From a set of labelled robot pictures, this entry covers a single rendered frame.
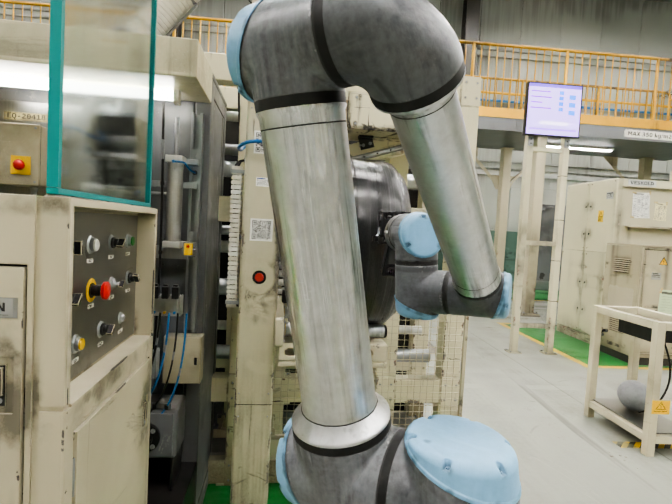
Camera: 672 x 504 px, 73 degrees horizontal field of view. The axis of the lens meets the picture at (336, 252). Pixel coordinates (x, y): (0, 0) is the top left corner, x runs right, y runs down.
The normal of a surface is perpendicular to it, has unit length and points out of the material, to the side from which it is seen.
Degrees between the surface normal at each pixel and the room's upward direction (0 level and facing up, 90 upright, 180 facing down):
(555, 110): 90
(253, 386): 90
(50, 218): 90
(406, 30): 96
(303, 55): 131
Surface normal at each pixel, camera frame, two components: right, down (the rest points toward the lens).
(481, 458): 0.06, -0.99
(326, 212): 0.35, 0.19
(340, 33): -0.32, 0.44
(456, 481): -0.33, -0.01
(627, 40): 0.07, 0.06
